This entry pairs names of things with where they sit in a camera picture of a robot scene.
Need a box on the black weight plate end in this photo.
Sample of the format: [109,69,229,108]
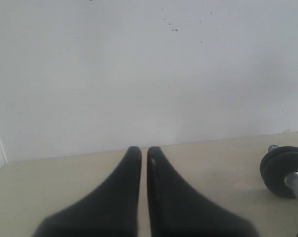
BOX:
[259,152,298,199]

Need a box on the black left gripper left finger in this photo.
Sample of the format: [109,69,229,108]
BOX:
[33,146,142,237]

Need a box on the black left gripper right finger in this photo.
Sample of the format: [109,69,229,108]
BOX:
[147,147,259,237]

